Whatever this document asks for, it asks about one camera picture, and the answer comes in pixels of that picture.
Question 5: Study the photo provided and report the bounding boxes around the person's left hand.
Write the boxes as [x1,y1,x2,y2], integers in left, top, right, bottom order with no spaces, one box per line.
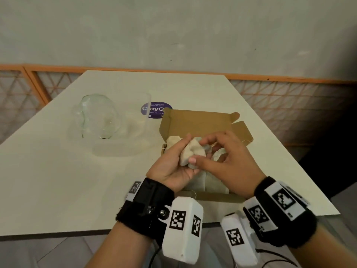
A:
[145,133,201,193]

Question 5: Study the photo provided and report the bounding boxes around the person's right hand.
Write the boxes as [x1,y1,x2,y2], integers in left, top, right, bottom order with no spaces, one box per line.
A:
[188,130,267,199]

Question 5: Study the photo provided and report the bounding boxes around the rows of packed tea bags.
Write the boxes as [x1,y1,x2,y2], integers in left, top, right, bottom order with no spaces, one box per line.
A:
[166,135,231,194]

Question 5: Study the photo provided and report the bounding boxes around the white stringed tea bag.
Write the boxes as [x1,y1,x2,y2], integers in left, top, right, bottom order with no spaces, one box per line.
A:
[179,136,212,169]

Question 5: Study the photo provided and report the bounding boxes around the brown paper box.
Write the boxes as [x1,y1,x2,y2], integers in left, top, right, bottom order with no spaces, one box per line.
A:
[159,107,254,204]

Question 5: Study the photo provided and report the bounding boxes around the clear plastic container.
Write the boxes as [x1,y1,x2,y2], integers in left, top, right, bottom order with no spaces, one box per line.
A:
[71,91,153,158]

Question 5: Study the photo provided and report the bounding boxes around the person's left forearm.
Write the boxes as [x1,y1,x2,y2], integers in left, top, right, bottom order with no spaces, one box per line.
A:
[85,221,154,268]

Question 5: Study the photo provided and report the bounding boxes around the person's right forearm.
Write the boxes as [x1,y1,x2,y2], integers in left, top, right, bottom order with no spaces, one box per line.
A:
[289,224,357,268]

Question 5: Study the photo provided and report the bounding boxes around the round purple sticker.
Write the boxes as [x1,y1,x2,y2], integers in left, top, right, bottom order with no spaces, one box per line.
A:
[140,102,173,119]

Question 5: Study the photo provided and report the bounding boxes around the black marker wristband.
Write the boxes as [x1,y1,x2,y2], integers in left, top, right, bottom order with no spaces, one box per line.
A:
[116,178,175,248]
[242,176,318,248]

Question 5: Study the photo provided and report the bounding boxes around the grey trousers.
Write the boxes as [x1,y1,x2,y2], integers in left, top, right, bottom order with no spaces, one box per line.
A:
[150,226,240,268]

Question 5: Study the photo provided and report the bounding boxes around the orange lattice fence panel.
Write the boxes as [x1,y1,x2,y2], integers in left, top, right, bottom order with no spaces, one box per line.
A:
[0,64,48,143]
[23,64,357,148]

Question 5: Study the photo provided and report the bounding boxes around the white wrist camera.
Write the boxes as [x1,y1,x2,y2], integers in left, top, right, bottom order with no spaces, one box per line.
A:
[220,211,260,267]
[157,197,204,265]

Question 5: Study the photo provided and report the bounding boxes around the black cable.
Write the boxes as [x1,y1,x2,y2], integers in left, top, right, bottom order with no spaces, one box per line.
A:
[149,244,162,268]
[255,248,299,268]

